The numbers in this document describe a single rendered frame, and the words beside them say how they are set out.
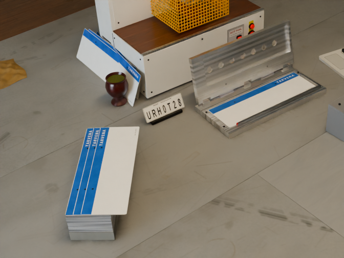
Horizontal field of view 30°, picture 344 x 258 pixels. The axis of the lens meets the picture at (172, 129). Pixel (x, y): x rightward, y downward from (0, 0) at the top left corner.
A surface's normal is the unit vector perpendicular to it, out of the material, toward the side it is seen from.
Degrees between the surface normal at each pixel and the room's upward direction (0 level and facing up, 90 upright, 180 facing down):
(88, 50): 63
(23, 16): 0
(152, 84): 90
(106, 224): 90
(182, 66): 90
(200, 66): 78
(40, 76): 0
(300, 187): 0
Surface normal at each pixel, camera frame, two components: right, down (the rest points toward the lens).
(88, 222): -0.05, 0.61
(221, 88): 0.51, 0.32
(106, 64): -0.76, -0.01
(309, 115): -0.07, -0.79
